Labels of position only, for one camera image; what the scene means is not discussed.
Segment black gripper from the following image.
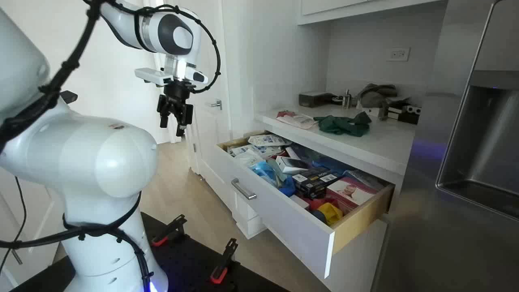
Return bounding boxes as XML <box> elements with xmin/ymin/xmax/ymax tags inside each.
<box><xmin>155</xmin><ymin>79</ymin><xmax>196</xmax><ymax>138</ymax></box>

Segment white wooden drawer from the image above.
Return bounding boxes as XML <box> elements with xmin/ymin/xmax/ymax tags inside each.
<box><xmin>207</xmin><ymin>130</ymin><xmax>395</xmax><ymax>281</ymax></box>

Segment green towel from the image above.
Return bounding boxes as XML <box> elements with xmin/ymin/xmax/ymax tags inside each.
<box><xmin>312</xmin><ymin>110</ymin><xmax>372</xmax><ymax>138</ymax></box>

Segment white paper box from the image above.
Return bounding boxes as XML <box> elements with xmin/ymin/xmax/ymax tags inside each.
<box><xmin>246</xmin><ymin>133</ymin><xmax>291</xmax><ymax>151</ymax></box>

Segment blue plastic packet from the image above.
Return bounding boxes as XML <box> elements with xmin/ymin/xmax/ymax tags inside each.
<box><xmin>249</xmin><ymin>161</ymin><xmax>283</xmax><ymax>188</ymax></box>

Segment black orange spring clamp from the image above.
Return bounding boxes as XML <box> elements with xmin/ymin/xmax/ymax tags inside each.
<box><xmin>149</xmin><ymin>212</ymin><xmax>187</xmax><ymax>250</ymax></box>
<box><xmin>209</xmin><ymin>237</ymin><xmax>239</xmax><ymax>287</ymax></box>

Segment red white booklet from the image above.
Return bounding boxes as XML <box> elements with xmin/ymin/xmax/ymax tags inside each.
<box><xmin>273</xmin><ymin>109</ymin><xmax>317</xmax><ymax>131</ymax></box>

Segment white black small box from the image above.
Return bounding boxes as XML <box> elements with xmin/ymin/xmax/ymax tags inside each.
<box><xmin>273</xmin><ymin>154</ymin><xmax>309</xmax><ymax>175</ymax></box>

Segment black floor mat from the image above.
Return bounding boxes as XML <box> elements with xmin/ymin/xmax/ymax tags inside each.
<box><xmin>9</xmin><ymin>211</ymin><xmax>288</xmax><ymax>292</ymax></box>

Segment dark rectangular box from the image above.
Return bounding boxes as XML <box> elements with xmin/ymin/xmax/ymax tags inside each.
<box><xmin>296</xmin><ymin>91</ymin><xmax>337</xmax><ymax>109</ymax></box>

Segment black labelled box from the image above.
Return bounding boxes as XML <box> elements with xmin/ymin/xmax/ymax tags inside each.
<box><xmin>290</xmin><ymin>169</ymin><xmax>340</xmax><ymax>199</ymax></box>

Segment small dark bottles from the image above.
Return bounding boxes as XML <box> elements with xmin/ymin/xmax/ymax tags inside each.
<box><xmin>335</xmin><ymin>89</ymin><xmax>359</xmax><ymax>109</ymax></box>

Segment yellow tape roll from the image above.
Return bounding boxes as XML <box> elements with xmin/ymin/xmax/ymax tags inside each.
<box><xmin>316</xmin><ymin>201</ymin><xmax>345</xmax><ymax>227</ymax></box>

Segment red white flat box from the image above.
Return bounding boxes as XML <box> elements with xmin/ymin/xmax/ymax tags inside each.
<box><xmin>325</xmin><ymin>172</ymin><xmax>379</xmax><ymax>208</ymax></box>

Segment grey crumpled cloth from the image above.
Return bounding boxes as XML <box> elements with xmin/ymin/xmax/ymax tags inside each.
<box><xmin>356</xmin><ymin>81</ymin><xmax>400</xmax><ymax>109</ymax></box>

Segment white kitchen base cabinet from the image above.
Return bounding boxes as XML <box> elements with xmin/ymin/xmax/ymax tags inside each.
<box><xmin>184</xmin><ymin>102</ymin><xmax>418</xmax><ymax>292</ymax></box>

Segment black tool with rollers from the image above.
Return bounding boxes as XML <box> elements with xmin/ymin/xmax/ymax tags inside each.
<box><xmin>377</xmin><ymin>100</ymin><xmax>421</xmax><ymax>126</ymax></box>

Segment stainless steel refrigerator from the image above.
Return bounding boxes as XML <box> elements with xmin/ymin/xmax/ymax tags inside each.
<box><xmin>371</xmin><ymin>0</ymin><xmax>519</xmax><ymax>292</ymax></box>

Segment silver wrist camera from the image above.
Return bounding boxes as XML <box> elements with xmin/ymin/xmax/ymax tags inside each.
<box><xmin>132</xmin><ymin>66</ymin><xmax>210</xmax><ymax>91</ymax></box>

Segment silver bar drawer handle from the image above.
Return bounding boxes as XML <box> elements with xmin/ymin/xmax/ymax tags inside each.
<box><xmin>230</xmin><ymin>177</ymin><xmax>259</xmax><ymax>201</ymax></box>

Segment thin black wire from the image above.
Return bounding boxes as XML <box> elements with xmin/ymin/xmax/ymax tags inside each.
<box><xmin>0</xmin><ymin>175</ymin><xmax>29</xmax><ymax>272</ymax></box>

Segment white wall cabinet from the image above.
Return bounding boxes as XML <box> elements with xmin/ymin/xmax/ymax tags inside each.
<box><xmin>296</xmin><ymin>0</ymin><xmax>447</xmax><ymax>26</ymax></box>

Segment white wall outlet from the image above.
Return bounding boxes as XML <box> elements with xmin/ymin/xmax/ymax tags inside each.
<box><xmin>387</xmin><ymin>47</ymin><xmax>411</xmax><ymax>63</ymax></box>

